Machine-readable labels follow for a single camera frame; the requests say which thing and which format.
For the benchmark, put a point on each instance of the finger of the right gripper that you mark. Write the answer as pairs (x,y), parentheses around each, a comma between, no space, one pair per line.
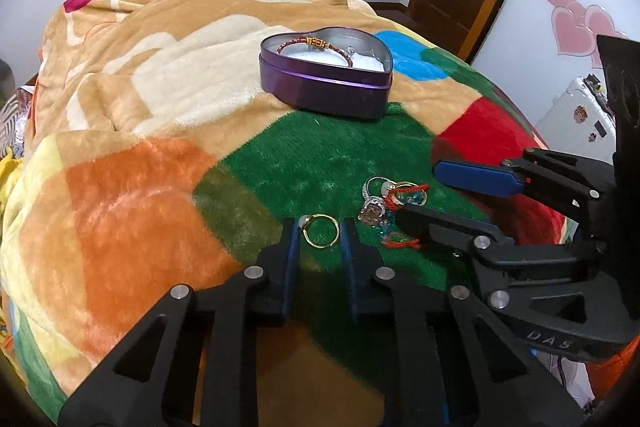
(556,297)
(575,186)

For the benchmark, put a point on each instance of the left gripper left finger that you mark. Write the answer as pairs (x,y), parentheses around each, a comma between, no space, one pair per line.
(191,359)

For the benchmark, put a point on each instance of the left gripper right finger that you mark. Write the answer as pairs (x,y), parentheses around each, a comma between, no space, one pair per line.
(446,359)

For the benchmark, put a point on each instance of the blue beaded red-cord charm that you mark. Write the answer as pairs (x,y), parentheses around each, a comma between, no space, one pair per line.
(392,238)

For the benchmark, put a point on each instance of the white suitcase with stickers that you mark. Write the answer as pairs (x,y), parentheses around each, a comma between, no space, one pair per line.
(580,122)

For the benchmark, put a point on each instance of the white wardrobe sliding door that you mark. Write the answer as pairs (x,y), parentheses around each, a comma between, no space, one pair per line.
(536,48)

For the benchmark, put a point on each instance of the colourful plush blanket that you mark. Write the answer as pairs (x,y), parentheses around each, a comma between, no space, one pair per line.
(153,157)

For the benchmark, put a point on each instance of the purple heart-shaped tin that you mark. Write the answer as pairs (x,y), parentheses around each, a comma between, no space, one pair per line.
(339,71)

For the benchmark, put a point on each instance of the yellow cloth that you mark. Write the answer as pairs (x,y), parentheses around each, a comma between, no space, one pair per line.
(10,172)

